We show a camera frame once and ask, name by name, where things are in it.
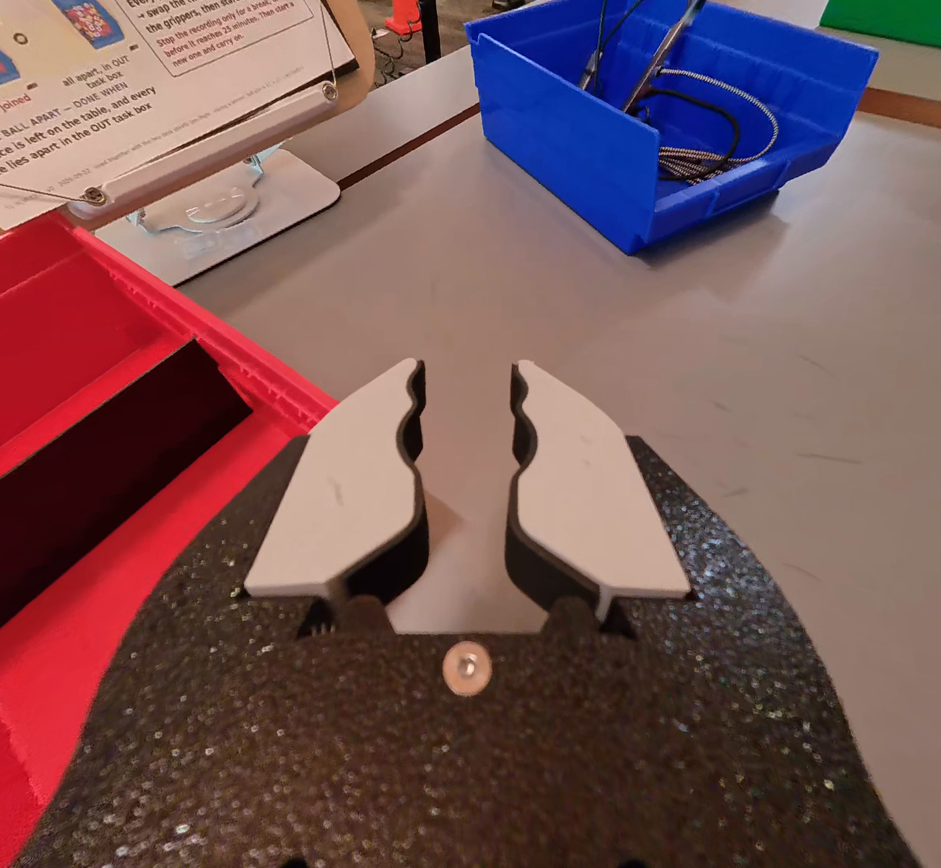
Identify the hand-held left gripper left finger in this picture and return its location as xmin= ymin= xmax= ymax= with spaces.
xmin=243 ymin=358 xmax=432 ymax=613

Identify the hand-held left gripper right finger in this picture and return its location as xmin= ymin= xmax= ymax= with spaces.
xmin=505 ymin=359 xmax=693 ymax=624

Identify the red plastic bin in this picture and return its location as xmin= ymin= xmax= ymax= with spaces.
xmin=0 ymin=212 xmax=339 ymax=847

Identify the braided usb-c cable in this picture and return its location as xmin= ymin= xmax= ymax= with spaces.
xmin=656 ymin=69 xmax=780 ymax=185

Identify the blue plastic bin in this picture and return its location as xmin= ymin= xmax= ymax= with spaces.
xmin=465 ymin=0 xmax=880 ymax=256

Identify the black usb-c cable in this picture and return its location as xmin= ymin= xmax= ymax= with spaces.
xmin=638 ymin=87 xmax=741 ymax=174

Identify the grey usb hub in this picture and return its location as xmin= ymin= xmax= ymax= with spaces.
xmin=621 ymin=0 xmax=718 ymax=113

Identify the instruction sheet on stand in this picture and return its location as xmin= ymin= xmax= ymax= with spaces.
xmin=0 ymin=0 xmax=370 ymax=288

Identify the printed instruction sheet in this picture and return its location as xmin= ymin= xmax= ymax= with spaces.
xmin=0 ymin=0 xmax=359 ymax=231

